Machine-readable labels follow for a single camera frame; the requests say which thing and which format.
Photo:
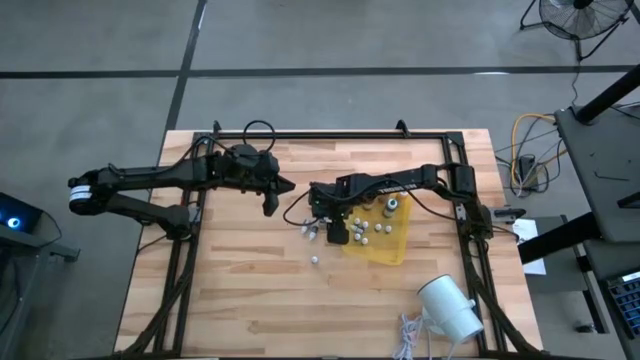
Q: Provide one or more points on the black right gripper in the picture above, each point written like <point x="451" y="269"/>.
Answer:
<point x="327" y="200"/>

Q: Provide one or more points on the black aluminium table frame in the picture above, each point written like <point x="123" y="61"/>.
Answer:
<point x="325" y="135"/>

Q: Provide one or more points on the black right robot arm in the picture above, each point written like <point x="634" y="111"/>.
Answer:
<point x="400" y="182"/>

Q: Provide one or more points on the black pole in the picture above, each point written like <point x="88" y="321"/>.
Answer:
<point x="607" y="95"/>

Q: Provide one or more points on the white cylindrical lamp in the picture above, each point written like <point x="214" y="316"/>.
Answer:
<point x="447" y="307"/>

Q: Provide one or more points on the keyboard with coloured keys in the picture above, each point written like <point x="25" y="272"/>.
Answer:
<point x="627" y="305"/>

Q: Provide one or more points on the grey cart top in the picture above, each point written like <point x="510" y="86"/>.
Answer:
<point x="610" y="165"/>

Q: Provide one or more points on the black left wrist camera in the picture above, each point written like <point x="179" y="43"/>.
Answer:
<point x="270" y="202"/>

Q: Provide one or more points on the black floor fan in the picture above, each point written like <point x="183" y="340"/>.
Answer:
<point x="580" y="25"/>

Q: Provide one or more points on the yellow translucent plastic bin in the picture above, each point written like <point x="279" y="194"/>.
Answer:
<point x="390" y="250"/>

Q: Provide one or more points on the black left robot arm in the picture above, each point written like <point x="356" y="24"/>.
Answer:
<point x="150" y="175"/>

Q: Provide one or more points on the white paper sheet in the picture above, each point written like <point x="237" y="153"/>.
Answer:
<point x="532" y="260"/>

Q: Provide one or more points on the dark metal stand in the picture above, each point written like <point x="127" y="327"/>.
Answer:
<point x="35" y="245"/>

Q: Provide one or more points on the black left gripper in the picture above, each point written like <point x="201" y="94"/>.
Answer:
<point x="260" y="170"/>

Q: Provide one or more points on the green Chefmaster candy color bottle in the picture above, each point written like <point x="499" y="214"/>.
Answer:
<point x="391" y="204"/>

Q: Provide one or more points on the computer with blue light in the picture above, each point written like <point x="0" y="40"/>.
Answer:
<point x="20" y="215"/>

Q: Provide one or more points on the black power adapter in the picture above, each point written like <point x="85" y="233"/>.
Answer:
<point x="527" y="167"/>

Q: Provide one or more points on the black cart beam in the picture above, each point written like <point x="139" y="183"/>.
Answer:
<point x="555" y="240"/>

